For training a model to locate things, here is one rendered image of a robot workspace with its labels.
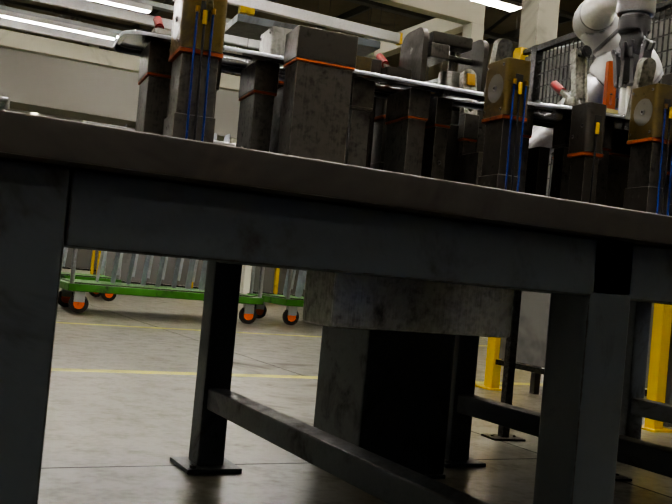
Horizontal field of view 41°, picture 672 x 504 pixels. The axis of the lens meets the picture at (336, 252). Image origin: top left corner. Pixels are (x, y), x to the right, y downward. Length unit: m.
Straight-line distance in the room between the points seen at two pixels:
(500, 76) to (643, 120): 0.35
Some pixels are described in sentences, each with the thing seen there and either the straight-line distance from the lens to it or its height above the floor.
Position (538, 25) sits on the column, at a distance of 10.36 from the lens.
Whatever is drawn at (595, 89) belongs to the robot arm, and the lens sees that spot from 2.79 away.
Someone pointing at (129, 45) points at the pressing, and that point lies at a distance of 1.89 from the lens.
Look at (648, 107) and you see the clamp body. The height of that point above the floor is 1.00.
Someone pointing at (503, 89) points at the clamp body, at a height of 0.98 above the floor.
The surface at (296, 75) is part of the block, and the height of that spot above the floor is 0.94.
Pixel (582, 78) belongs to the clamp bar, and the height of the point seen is 1.14.
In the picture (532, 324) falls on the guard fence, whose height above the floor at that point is 0.40.
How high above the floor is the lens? 0.58
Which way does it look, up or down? 1 degrees up
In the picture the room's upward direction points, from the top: 5 degrees clockwise
